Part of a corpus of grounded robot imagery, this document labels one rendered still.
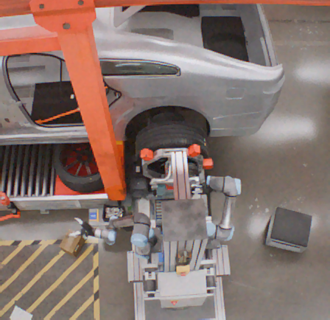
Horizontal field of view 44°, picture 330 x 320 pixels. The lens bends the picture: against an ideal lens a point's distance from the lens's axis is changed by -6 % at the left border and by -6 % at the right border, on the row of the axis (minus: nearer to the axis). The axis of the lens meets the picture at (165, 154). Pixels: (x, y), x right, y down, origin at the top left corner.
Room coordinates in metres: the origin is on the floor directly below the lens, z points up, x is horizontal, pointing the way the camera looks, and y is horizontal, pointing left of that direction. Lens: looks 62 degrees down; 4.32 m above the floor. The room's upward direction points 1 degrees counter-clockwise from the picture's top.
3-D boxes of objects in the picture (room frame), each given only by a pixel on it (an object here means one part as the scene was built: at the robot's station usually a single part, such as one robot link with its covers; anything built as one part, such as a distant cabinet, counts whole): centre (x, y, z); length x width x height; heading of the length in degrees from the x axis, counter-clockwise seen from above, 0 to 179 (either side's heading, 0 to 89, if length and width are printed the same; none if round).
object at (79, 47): (1.61, 0.47, 1.75); 0.19 x 0.16 x 2.45; 92
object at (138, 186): (1.90, 0.28, 0.26); 0.42 x 0.18 x 0.35; 2
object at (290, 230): (1.29, -1.27, 0.17); 0.43 x 0.36 x 0.34; 72
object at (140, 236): (0.91, 0.18, 1.19); 0.15 x 0.12 x 0.55; 168
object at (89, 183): (2.04, 0.83, 0.39); 0.66 x 0.66 x 0.24
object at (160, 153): (1.73, -0.07, 0.85); 0.54 x 0.07 x 0.54; 92
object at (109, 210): (1.40, 0.49, 0.51); 0.20 x 0.14 x 0.13; 84
